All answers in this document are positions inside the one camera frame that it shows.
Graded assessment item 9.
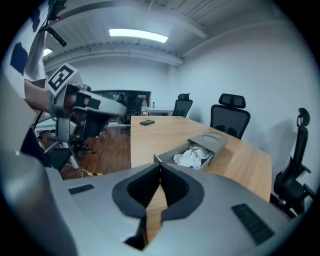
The black camera mount rod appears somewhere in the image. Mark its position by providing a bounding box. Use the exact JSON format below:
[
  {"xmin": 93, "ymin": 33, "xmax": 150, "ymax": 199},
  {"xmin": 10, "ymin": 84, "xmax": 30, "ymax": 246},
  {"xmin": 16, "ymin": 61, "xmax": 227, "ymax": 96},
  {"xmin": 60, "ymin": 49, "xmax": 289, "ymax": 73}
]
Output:
[{"xmin": 39, "ymin": 0, "xmax": 68, "ymax": 48}]

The black swivel chair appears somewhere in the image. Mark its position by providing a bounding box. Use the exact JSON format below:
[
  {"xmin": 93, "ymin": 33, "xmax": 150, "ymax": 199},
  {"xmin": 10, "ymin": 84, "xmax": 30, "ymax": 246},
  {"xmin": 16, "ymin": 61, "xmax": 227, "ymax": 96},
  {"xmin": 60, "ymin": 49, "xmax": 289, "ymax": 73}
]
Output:
[{"xmin": 66, "ymin": 123, "xmax": 96, "ymax": 159}]

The black mesh office chair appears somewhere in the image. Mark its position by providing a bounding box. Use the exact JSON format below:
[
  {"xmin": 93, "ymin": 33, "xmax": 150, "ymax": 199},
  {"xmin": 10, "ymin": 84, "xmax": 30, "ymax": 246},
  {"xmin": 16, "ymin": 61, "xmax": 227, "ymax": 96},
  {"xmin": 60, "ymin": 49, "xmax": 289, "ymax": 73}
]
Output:
[
  {"xmin": 171, "ymin": 93, "xmax": 194, "ymax": 119},
  {"xmin": 209, "ymin": 93, "xmax": 252, "ymax": 141},
  {"xmin": 271, "ymin": 107, "xmax": 317, "ymax": 219}
]

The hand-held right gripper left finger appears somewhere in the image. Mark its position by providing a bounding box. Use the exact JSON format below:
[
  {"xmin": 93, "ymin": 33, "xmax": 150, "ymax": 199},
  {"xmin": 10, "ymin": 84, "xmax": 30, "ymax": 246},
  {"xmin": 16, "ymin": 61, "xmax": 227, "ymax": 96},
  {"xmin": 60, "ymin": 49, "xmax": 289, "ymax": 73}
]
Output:
[{"xmin": 45, "ymin": 162, "xmax": 161, "ymax": 256}]

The grey box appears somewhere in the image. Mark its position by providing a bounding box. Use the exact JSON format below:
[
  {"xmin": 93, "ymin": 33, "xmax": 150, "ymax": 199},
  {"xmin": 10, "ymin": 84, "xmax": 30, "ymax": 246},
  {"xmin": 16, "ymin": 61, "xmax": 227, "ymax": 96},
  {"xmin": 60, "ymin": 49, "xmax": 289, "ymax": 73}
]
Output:
[{"xmin": 187, "ymin": 132, "xmax": 229, "ymax": 154}]

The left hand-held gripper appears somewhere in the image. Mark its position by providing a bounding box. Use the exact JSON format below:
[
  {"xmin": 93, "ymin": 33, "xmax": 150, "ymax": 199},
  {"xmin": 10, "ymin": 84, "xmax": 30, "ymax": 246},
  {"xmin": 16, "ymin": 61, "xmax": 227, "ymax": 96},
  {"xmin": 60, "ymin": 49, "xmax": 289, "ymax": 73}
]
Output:
[{"xmin": 45, "ymin": 63, "xmax": 129, "ymax": 144}]

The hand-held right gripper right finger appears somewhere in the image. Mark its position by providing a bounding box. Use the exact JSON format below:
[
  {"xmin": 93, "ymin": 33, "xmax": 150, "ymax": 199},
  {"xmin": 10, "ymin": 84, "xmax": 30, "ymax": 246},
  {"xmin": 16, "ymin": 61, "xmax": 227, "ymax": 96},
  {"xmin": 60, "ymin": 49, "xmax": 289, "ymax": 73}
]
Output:
[{"xmin": 146, "ymin": 162, "xmax": 293, "ymax": 256}]

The white side desk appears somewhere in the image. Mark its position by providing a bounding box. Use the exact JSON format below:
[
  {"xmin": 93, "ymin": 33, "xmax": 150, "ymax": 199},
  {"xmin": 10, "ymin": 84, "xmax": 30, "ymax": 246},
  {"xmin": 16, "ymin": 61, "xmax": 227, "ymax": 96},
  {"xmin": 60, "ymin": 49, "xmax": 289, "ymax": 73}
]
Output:
[{"xmin": 146, "ymin": 106, "xmax": 176, "ymax": 117}]

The person's left hand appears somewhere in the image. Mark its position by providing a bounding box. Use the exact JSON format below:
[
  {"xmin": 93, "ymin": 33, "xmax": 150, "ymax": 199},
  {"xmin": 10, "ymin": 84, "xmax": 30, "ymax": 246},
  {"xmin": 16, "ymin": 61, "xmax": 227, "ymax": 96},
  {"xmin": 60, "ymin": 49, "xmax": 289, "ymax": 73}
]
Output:
[{"xmin": 63, "ymin": 94, "xmax": 76, "ymax": 111}]

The clear bottle with red label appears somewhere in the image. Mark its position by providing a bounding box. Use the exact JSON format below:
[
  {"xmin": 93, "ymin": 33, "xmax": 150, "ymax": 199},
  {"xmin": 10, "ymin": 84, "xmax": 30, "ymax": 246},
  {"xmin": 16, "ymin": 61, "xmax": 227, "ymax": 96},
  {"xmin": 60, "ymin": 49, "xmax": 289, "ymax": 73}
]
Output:
[{"xmin": 140, "ymin": 98, "xmax": 149, "ymax": 117}]

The crumpled white cloth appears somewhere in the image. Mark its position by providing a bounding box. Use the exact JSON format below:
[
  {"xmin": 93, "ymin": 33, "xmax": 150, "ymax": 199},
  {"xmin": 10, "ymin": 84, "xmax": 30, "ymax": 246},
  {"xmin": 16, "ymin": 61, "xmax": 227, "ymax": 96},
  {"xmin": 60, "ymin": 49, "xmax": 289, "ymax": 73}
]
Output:
[{"xmin": 172, "ymin": 145, "xmax": 213, "ymax": 169}]

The dark glass window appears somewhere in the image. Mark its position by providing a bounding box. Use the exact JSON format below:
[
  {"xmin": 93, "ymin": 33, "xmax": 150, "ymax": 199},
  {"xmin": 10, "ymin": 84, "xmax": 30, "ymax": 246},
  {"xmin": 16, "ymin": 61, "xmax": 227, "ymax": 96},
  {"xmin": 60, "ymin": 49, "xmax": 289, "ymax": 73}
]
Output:
[{"xmin": 91, "ymin": 90, "xmax": 152, "ymax": 111}]

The long ceiling light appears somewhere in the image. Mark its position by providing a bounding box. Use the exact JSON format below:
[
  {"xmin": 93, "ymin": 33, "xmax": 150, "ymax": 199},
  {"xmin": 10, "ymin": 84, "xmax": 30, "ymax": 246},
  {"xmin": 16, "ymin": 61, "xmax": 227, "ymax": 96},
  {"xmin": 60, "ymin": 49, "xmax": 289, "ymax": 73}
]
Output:
[{"xmin": 108, "ymin": 28, "xmax": 169, "ymax": 44}]

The person's left forearm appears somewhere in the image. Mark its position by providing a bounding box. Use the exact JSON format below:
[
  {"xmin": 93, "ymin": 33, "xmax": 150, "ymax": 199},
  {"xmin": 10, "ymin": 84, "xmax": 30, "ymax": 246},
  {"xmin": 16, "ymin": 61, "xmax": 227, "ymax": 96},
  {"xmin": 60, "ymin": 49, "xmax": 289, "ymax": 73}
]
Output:
[{"xmin": 24, "ymin": 79, "xmax": 55, "ymax": 114}]

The grey drawer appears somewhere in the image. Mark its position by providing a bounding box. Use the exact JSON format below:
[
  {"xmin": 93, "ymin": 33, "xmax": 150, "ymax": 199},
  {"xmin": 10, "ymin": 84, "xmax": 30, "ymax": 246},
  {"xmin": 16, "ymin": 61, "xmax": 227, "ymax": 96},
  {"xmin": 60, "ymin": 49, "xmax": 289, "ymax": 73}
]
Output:
[{"xmin": 153, "ymin": 140, "xmax": 215, "ymax": 171}]

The green beaded bracelet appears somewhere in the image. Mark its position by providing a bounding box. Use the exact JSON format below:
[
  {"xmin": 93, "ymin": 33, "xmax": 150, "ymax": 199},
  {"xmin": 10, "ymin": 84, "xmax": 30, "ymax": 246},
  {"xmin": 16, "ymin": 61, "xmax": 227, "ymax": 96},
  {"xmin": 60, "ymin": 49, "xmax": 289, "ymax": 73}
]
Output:
[{"xmin": 47, "ymin": 92, "xmax": 58, "ymax": 122}]

